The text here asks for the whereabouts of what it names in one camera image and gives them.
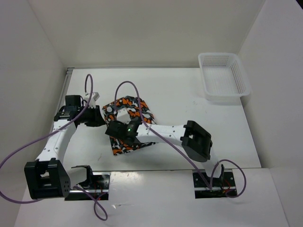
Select orange camouflage shorts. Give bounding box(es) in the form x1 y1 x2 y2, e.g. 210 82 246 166
102 96 156 156

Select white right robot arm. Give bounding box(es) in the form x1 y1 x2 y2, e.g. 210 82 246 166
105 120 224 186

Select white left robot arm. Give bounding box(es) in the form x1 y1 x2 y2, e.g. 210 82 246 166
24 92 106 200

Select white perforated plastic basket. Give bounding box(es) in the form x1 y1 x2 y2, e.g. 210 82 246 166
198 52 251 102

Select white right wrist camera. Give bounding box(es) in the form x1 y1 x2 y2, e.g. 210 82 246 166
116 108 131 124

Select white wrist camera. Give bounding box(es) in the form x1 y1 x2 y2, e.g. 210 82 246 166
84 92 100 108
116 108 131 124

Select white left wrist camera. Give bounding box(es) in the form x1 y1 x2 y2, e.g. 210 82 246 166
84 92 100 108

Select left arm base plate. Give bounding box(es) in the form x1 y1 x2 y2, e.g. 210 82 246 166
64 172 111 201

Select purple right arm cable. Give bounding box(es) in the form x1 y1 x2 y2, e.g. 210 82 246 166
114 81 247 198

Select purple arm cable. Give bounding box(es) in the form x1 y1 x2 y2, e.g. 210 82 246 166
0 73 108 221
114 81 247 198

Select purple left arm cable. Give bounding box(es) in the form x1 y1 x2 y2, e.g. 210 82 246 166
0 73 108 221

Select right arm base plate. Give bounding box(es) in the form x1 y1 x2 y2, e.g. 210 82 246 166
193 171 238 199

